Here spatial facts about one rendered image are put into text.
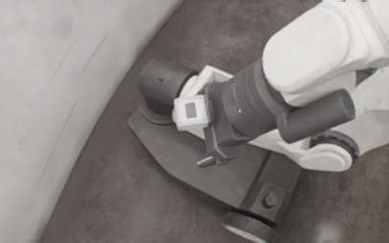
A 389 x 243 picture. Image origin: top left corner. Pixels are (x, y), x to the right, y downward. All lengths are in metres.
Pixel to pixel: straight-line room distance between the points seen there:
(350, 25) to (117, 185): 0.99
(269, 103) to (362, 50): 0.13
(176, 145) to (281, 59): 0.68
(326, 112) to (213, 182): 0.63
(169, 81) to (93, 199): 0.59
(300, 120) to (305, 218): 0.81
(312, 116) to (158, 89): 0.60
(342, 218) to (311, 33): 0.98
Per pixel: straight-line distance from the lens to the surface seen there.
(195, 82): 0.79
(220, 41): 1.41
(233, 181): 0.84
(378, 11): 0.24
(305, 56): 0.23
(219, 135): 0.37
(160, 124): 0.91
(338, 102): 0.25
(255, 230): 0.80
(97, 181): 1.10
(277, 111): 0.29
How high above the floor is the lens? 0.98
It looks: 63 degrees down
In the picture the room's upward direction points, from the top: 1 degrees counter-clockwise
